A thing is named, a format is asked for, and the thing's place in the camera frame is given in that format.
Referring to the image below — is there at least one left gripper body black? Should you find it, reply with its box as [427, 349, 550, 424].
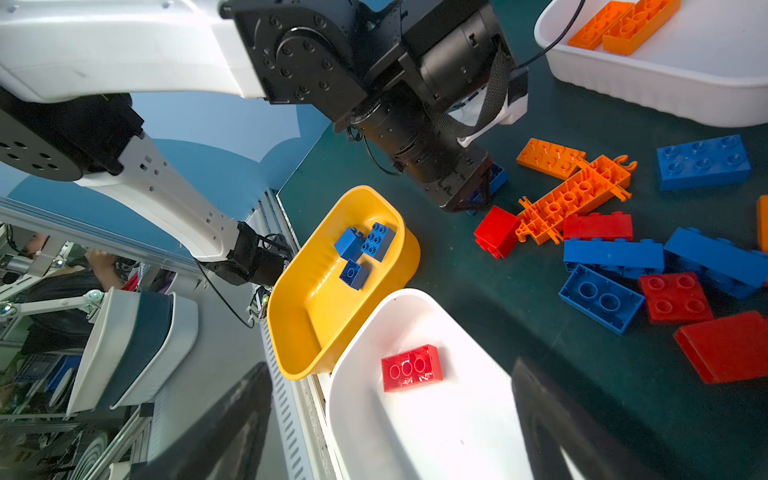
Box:
[413, 144, 492, 213]

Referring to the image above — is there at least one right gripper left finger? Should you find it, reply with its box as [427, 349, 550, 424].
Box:
[128, 362, 273, 479]

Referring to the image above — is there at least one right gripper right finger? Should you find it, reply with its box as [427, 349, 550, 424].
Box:
[511, 358, 600, 479]

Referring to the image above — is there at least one blue 2x4 brick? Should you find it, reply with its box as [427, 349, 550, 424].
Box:
[467, 163, 508, 215]

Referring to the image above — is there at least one red cube brick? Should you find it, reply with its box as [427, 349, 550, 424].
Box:
[474, 206, 521, 259]

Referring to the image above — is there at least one blue 2x3 lego brick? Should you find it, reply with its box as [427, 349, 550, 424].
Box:
[361, 222, 396, 262]

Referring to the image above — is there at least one red 2x4 lego brick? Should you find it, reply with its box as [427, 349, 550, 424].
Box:
[380, 344, 444, 393]

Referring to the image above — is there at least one small blue 2x2 brick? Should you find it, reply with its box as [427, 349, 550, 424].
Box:
[339, 260, 371, 291]

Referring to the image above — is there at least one small orange lego brick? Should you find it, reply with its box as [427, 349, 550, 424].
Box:
[567, 1, 634, 50]

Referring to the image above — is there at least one orange 2x4 lego brick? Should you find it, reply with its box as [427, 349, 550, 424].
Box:
[602, 0, 681, 56]

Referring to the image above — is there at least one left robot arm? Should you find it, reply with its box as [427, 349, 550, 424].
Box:
[1, 1, 528, 286]

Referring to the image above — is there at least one near white plastic bin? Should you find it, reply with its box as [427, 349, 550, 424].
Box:
[326, 289, 533, 479]

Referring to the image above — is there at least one white plastic bin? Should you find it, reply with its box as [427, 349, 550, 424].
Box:
[326, 289, 533, 479]
[546, 1, 767, 128]

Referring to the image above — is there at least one orange lego chassis piece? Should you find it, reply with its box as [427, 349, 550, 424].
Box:
[516, 155, 638, 245]

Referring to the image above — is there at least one blue 2x2 open brick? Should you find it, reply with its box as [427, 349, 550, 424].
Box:
[559, 264, 645, 335]

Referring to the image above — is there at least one yellow plastic bin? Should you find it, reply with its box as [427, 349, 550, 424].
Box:
[267, 185, 421, 381]

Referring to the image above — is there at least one red long brick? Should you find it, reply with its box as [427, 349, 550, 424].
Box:
[563, 212, 634, 241]

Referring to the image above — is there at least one red 2x2 plate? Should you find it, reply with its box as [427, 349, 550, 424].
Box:
[638, 272, 714, 324]

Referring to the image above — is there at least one blue long brick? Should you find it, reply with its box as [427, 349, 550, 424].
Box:
[664, 227, 767, 299]
[563, 239, 665, 279]

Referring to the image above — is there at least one red sloped brick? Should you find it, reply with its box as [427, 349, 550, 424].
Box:
[673, 311, 767, 384]

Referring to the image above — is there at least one blue long brick right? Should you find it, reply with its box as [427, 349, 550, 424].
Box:
[664, 227, 767, 299]

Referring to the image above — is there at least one blue 2x3 brick far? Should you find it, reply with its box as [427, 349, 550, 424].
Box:
[657, 135, 752, 191]

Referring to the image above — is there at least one far white plastic bin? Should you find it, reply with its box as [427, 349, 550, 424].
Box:
[546, 1, 767, 128]

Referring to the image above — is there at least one orange 2x4 plate right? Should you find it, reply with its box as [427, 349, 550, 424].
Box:
[756, 195, 768, 254]

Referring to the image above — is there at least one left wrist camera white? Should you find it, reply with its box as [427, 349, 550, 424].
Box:
[449, 67, 529, 147]

